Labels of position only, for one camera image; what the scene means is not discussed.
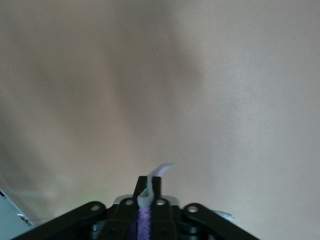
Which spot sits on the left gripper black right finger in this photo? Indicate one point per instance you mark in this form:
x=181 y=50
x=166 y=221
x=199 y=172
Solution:
x=195 y=225

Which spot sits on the brown table cover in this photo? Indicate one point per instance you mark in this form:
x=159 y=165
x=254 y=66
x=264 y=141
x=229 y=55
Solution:
x=225 y=100

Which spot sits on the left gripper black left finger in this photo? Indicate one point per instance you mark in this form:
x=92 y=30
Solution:
x=87 y=225

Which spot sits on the purple microfiber towel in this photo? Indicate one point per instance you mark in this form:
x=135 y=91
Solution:
x=143 y=220

